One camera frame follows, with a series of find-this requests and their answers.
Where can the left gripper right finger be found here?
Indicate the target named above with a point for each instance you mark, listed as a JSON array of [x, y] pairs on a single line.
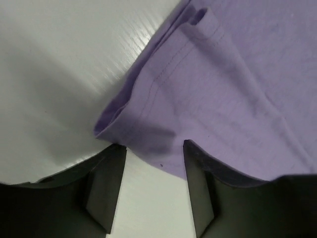
[[202, 170]]

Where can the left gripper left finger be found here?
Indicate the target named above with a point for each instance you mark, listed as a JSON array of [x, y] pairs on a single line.
[[96, 185]]

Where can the purple t shirt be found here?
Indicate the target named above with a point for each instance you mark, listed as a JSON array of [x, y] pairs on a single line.
[[236, 77]]

